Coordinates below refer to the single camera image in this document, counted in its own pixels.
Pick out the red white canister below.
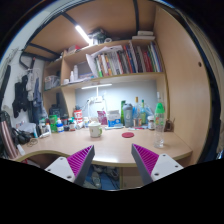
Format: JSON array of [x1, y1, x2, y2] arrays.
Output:
[[74, 110, 83, 129]]

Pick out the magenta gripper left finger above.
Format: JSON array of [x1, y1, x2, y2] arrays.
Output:
[[46, 145, 95, 185]]

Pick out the clear bottle green cap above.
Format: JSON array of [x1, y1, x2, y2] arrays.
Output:
[[154, 102, 165, 148]]

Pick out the white desk lamp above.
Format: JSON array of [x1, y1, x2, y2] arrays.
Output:
[[82, 84, 109, 120]]

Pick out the red round coaster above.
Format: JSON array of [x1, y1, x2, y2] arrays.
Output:
[[122, 132, 134, 138]]

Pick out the white ceramic mug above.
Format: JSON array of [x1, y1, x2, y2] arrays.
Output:
[[89, 122, 102, 138]]

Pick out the magenta snack packet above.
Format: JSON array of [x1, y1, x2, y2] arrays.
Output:
[[97, 111, 107, 125]]

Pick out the row of books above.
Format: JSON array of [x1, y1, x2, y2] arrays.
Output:
[[86, 41, 163, 77]]

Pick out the wooden shelf unit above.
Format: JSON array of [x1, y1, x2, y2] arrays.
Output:
[[43, 39, 167, 116]]

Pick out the small dark jar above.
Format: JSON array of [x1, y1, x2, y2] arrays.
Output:
[[148, 116, 155, 130]]

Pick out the green glass bottle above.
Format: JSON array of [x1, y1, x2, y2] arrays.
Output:
[[140, 99, 146, 125]]

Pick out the blue tissue box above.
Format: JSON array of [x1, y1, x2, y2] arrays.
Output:
[[107, 110, 121, 127]]

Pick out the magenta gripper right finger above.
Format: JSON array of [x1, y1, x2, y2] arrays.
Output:
[[131, 144, 182, 185]]

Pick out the tall clear glass bottle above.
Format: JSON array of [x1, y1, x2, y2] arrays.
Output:
[[133, 97, 140, 127]]

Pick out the grey shaker bottle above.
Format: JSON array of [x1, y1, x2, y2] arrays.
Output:
[[123, 103, 133, 128]]

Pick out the blue cap white bottle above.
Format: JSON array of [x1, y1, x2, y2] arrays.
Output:
[[56, 118, 64, 133]]

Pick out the ceiling strip light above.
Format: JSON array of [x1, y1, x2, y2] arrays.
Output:
[[75, 25, 93, 46]]

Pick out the hanging dark clothes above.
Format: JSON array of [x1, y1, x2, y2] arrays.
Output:
[[12, 68, 43, 123]]

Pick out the green box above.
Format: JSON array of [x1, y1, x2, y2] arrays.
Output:
[[49, 115, 57, 133]]

